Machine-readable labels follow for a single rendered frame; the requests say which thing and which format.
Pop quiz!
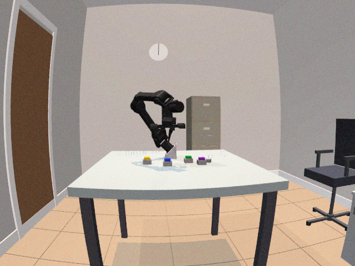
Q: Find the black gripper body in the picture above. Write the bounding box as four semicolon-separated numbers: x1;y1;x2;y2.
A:
149;113;185;130

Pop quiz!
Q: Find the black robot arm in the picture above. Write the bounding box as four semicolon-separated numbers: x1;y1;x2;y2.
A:
130;90;184;153

